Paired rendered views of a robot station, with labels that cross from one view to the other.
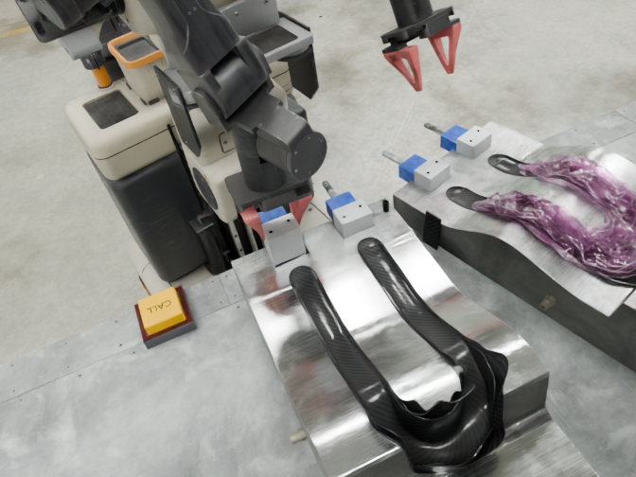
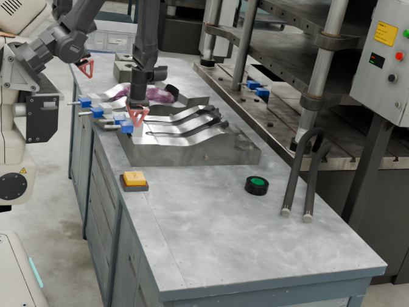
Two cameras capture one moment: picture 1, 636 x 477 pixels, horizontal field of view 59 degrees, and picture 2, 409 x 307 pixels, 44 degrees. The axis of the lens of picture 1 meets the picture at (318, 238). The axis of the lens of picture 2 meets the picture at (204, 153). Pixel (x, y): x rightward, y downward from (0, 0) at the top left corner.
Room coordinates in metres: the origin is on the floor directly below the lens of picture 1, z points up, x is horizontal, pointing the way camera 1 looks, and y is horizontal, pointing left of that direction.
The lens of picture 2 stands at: (0.58, 1.72, 1.64)
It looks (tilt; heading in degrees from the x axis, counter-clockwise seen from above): 25 degrees down; 261
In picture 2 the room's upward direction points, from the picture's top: 11 degrees clockwise
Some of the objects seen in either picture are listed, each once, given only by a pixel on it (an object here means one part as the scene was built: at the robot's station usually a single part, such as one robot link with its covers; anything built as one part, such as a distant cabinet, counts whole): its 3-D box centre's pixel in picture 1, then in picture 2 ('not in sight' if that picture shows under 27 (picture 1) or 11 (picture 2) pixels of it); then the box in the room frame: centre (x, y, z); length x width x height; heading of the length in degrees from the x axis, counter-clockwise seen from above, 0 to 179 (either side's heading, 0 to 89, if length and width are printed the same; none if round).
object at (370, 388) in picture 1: (389, 329); (187, 121); (0.38, -0.06, 0.92); 0.35 x 0.16 x 0.09; 15
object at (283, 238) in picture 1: (272, 219); (123, 127); (0.61, 0.06, 0.92); 0.13 x 0.05 x 0.05; 15
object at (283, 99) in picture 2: not in sight; (299, 90); (-0.27, -0.79, 0.87); 0.50 x 0.27 x 0.17; 15
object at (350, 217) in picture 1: (340, 205); (116, 120); (0.64, -0.05, 0.89); 0.13 x 0.05 x 0.05; 15
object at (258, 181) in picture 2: not in sight; (256, 185); (0.13, 0.20, 0.82); 0.08 x 0.08 x 0.04
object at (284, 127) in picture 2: not in sight; (302, 106); (-0.33, -0.86, 0.76); 1.30 x 0.84 x 0.07; 105
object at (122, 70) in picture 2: not in sight; (135, 73); (0.59, -0.83, 0.84); 0.20 x 0.15 x 0.07; 15
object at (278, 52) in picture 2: not in sight; (313, 73); (-0.34, -0.85, 0.96); 1.29 x 0.83 x 0.18; 105
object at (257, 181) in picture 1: (263, 167); (137, 92); (0.57, 0.05, 1.05); 0.10 x 0.07 x 0.07; 105
